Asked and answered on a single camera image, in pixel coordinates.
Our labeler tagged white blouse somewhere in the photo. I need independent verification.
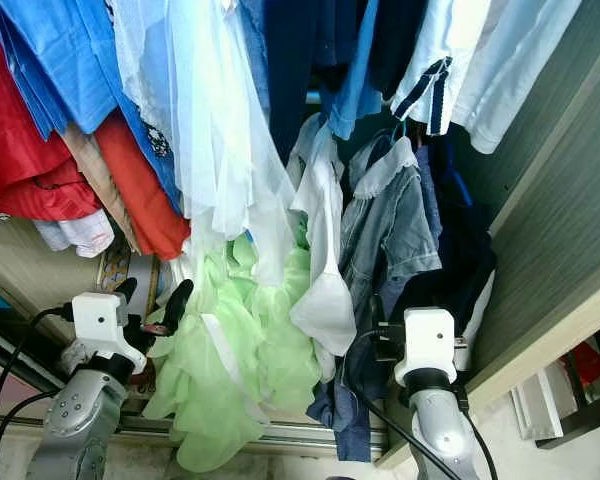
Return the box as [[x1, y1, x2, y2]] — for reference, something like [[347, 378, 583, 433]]
[[288, 112, 356, 356]]

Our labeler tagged white checked cloth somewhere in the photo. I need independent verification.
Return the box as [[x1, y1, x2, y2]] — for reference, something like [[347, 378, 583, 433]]
[[32, 208, 116, 259]]

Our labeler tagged pale green tulle dress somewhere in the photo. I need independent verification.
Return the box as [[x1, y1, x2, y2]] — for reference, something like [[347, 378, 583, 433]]
[[140, 215, 326, 474]]

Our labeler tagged orange garment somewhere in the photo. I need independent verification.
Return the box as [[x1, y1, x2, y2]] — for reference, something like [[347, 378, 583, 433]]
[[92, 108, 191, 261]]

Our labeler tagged grey denim shirt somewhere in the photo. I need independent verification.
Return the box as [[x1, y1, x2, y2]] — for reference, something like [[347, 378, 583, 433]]
[[305, 135, 446, 463]]

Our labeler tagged black garment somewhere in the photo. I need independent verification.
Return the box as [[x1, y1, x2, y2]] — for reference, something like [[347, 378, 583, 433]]
[[385, 130, 501, 331]]

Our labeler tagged beige garment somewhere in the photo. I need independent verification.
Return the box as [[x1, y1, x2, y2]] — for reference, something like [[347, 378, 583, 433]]
[[60, 122, 141, 251]]

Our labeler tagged dark floral garment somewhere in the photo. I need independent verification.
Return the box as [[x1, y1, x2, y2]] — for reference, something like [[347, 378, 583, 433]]
[[140, 118, 173, 161]]

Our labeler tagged white slatted rack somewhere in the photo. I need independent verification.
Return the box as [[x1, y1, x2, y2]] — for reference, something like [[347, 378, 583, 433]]
[[510, 340, 600, 451]]

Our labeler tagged red shirt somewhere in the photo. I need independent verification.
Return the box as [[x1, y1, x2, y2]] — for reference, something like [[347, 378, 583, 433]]
[[0, 10, 103, 221]]

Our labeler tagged sheer white dress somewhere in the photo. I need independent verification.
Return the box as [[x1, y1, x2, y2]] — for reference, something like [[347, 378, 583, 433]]
[[110, 0, 301, 291]]

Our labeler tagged grey wood wardrobe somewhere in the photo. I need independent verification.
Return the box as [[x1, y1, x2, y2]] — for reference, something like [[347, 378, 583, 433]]
[[0, 0, 600, 471]]

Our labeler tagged bright blue shirt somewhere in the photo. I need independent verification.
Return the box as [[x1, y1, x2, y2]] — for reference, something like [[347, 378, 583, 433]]
[[0, 0, 186, 211]]

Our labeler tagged mid blue shirt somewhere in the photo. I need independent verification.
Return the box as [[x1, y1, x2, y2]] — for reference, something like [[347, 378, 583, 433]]
[[325, 0, 386, 141]]

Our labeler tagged navy garment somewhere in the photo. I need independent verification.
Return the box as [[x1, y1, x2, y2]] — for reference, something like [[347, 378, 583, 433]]
[[260, 0, 371, 166]]

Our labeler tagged plain white shirt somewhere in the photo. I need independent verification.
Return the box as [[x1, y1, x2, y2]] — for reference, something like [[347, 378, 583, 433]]
[[450, 0, 586, 156]]

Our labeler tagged white shirt navy trimmed sleeve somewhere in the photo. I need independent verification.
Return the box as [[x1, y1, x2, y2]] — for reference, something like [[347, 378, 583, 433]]
[[390, 0, 501, 136]]

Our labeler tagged yellow patterned strap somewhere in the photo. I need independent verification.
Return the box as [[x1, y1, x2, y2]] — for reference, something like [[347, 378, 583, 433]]
[[100, 245, 136, 301]]

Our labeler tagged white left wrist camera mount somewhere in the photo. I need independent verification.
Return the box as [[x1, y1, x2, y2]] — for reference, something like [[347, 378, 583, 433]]
[[72, 292, 149, 373]]

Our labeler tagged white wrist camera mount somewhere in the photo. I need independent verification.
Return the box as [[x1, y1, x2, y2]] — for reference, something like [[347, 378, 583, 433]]
[[72, 292, 149, 373], [392, 308, 459, 391]]

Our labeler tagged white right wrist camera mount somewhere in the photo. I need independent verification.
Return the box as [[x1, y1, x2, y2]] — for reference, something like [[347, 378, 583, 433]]
[[392, 308, 459, 391]]

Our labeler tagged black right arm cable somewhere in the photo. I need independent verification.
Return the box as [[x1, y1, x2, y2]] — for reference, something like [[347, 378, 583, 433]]
[[355, 330, 501, 480]]

